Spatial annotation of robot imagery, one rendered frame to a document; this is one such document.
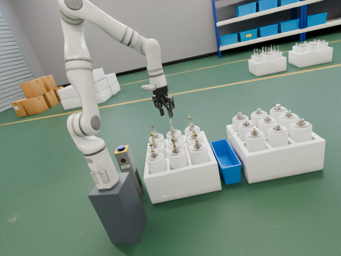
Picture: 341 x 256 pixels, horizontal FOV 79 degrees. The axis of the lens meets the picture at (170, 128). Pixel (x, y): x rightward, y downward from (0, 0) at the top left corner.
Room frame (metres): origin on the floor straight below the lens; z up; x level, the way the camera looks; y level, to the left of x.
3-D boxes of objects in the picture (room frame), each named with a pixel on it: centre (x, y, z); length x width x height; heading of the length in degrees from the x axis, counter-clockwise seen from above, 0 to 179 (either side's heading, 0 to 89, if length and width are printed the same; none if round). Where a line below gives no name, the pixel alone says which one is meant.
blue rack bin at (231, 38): (5.36, -1.91, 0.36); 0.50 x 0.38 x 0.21; 165
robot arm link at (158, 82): (0.95, 0.02, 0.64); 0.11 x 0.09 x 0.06; 125
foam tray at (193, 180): (1.07, 0.00, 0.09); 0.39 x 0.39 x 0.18; 86
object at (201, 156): (0.95, -0.12, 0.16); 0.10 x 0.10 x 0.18
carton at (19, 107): (4.35, 2.79, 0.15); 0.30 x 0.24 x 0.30; 163
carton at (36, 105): (4.21, 2.49, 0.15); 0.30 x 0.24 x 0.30; 73
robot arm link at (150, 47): (0.96, 0.00, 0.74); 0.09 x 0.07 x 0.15; 17
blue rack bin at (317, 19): (4.85, -3.64, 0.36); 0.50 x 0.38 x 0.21; 165
